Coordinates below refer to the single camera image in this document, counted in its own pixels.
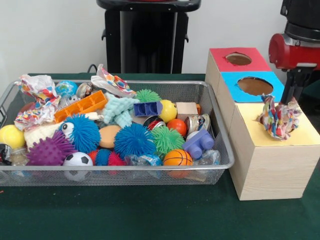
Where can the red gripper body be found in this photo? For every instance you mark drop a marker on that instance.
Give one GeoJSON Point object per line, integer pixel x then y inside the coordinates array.
{"type": "Point", "coordinates": [295, 57]}

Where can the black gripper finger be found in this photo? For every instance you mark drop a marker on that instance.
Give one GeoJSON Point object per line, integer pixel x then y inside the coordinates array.
{"type": "Point", "coordinates": [301, 85]}
{"type": "Point", "coordinates": [288, 87]}

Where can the colourful spotted paper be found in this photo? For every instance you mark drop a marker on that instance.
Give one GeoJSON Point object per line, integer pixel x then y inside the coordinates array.
{"type": "Point", "coordinates": [37, 105]}
{"type": "Point", "coordinates": [277, 122]}
{"type": "Point", "coordinates": [112, 81]}

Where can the wooden box with three holes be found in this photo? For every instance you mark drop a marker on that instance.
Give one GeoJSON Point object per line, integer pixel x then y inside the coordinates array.
{"type": "Point", "coordinates": [275, 170]}

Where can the lavender building block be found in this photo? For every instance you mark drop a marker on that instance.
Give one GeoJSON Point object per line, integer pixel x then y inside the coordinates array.
{"type": "Point", "coordinates": [200, 145]}

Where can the orange basketball toy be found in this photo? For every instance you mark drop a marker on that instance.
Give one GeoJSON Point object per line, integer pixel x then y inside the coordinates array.
{"type": "Point", "coordinates": [178, 157]}

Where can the green puffer ball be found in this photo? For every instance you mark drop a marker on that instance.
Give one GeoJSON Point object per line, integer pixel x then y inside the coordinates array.
{"type": "Point", "coordinates": [167, 140]}

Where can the dark green table cloth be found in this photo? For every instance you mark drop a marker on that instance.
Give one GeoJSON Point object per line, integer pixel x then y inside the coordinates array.
{"type": "Point", "coordinates": [150, 212]}

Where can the long orange building block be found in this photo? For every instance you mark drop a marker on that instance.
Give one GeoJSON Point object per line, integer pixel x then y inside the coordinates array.
{"type": "Point", "coordinates": [80, 106]}

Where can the blue puffer ball with eye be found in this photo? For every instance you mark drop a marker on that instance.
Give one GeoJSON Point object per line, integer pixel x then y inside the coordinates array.
{"type": "Point", "coordinates": [82, 135]}

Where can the black and white soccer ball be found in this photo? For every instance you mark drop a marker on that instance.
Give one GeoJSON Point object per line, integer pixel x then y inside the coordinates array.
{"type": "Point", "coordinates": [78, 160]}

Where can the purple spiky ball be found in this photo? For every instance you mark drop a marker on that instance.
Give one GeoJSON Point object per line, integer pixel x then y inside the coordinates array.
{"type": "Point", "coordinates": [47, 151]}

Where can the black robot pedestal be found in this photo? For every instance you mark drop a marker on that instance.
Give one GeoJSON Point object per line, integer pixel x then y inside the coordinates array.
{"type": "Point", "coordinates": [147, 37]}

